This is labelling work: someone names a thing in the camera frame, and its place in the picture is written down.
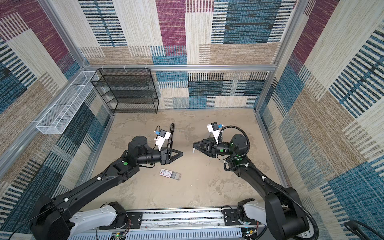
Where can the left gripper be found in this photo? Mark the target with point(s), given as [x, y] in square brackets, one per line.
[165, 155]

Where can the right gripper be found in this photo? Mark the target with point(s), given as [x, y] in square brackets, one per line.
[212, 147]

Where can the grey staple tray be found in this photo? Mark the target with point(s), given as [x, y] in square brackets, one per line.
[175, 176]

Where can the red white staple box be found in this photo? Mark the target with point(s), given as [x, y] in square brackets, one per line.
[166, 173]

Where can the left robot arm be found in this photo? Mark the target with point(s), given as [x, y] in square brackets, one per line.
[61, 217]

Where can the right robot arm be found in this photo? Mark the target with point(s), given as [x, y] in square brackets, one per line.
[284, 215]

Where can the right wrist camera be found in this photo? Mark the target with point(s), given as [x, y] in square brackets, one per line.
[215, 130]

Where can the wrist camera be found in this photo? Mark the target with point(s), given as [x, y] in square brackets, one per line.
[215, 130]
[162, 136]

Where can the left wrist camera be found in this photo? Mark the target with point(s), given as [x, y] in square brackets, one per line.
[162, 136]

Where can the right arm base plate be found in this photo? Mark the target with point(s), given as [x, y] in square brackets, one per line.
[231, 216]

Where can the aluminium front rail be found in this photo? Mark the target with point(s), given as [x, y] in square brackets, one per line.
[181, 224]

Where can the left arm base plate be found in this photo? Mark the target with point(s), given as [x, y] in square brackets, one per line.
[130, 220]

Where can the black wire shelf rack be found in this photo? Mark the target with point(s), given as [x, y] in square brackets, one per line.
[125, 90]

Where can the white mesh wall basket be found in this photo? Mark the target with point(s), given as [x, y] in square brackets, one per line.
[58, 117]

